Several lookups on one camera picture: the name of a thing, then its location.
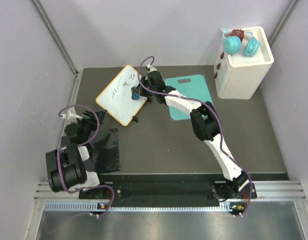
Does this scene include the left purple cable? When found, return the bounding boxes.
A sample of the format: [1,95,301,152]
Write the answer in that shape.
[56,104,115,216]

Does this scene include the teal cutting board mat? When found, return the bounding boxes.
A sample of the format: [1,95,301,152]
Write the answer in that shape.
[164,74,214,121]

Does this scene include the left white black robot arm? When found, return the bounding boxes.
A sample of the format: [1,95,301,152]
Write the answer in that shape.
[45,110,107,198]

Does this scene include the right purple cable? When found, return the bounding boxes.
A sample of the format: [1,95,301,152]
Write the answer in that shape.
[137,55,252,217]

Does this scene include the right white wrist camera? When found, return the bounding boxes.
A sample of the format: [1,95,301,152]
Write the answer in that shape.
[146,64,157,73]

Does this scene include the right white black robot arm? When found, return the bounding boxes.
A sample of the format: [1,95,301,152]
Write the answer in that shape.
[132,69,250,198]

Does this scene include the brown toy cube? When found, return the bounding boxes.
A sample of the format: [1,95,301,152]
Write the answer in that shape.
[231,28,245,41]

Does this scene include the teal cat ear headphones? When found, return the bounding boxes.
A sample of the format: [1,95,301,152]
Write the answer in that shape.
[221,28,260,57]

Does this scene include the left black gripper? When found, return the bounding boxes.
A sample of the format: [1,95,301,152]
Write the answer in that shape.
[76,109,107,142]

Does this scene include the purple cable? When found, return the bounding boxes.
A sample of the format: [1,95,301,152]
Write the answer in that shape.
[56,104,115,216]
[137,55,252,217]

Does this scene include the grey slotted cable duct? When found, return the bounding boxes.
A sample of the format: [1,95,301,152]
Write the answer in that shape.
[44,201,237,212]

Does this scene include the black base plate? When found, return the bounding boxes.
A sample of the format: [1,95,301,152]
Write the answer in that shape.
[78,181,256,202]

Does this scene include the black glossy mat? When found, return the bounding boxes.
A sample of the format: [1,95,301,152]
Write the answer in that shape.
[61,124,121,175]

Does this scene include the white drawer cabinet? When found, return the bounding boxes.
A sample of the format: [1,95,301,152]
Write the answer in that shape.
[214,26,274,100]

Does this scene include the yellow framed whiteboard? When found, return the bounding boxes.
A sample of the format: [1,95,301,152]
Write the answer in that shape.
[95,64,147,126]

